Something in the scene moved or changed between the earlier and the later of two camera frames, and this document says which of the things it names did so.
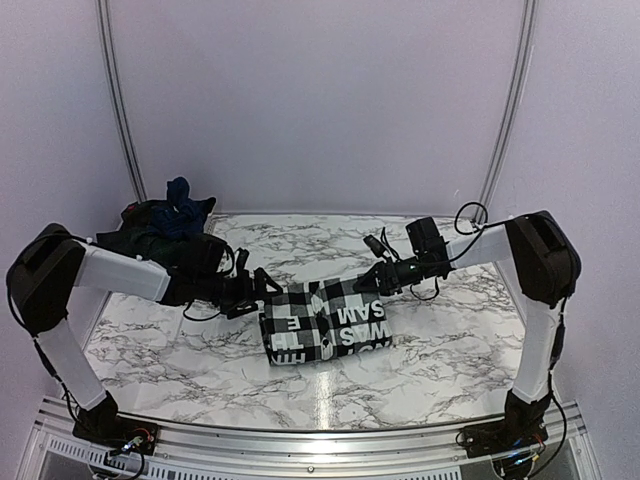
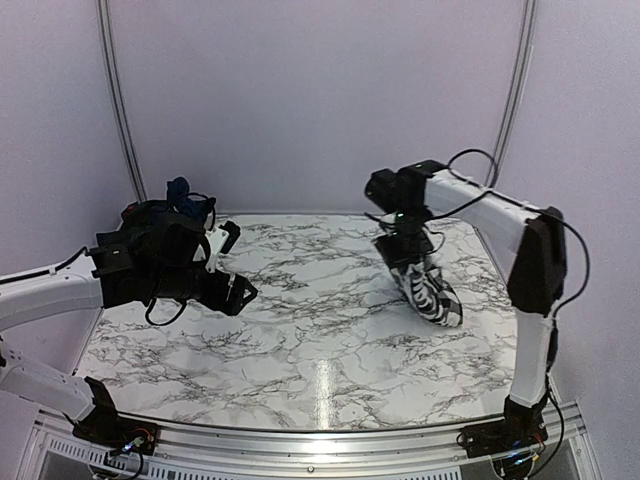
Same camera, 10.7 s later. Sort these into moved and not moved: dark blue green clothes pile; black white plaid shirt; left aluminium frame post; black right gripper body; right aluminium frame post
Moved: black right gripper body; black white plaid shirt
Not moved: left aluminium frame post; dark blue green clothes pile; right aluminium frame post
